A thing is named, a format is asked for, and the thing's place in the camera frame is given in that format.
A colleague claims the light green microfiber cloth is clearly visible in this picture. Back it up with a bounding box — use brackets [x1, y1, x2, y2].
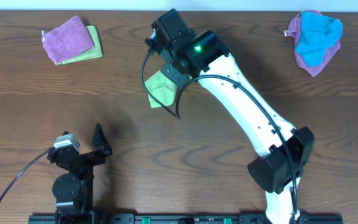
[145, 70, 177, 106]

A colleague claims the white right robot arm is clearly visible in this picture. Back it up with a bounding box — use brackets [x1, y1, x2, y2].
[145, 9, 315, 223]

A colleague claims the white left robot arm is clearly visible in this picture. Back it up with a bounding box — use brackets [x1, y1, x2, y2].
[47, 123, 112, 223]

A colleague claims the folded green cloth under purple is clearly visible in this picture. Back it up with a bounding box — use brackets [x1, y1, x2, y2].
[55, 26, 103, 65]

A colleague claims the crumpled purple cloth under blue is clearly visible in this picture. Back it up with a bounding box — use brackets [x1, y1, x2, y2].
[284, 11, 341, 77]

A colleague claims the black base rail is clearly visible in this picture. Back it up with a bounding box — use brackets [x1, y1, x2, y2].
[28, 212, 344, 224]

